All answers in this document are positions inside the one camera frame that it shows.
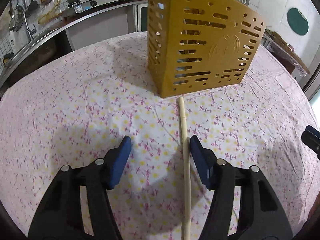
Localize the pink floral tablecloth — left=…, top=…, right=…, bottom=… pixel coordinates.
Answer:
left=1, top=33, right=319, bottom=239

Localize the steel kitchen sink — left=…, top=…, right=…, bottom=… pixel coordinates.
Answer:
left=1, top=29, right=55, bottom=78

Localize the green round cutting board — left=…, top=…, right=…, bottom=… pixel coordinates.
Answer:
left=286, top=8, right=309, bottom=36

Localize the chrome faucet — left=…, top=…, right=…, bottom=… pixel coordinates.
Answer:
left=9, top=4, right=37, bottom=41

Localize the kitchen counter with cabinets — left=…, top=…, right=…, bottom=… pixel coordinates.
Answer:
left=1, top=0, right=147, bottom=96

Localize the yellow perforated utensil holder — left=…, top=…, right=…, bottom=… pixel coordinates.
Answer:
left=148, top=0, right=266, bottom=98

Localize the light wooden chopstick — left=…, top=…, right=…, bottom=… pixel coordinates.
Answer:
left=179, top=96, right=191, bottom=239

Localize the wooden board with vegetables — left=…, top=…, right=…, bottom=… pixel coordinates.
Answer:
left=261, top=29, right=310, bottom=76

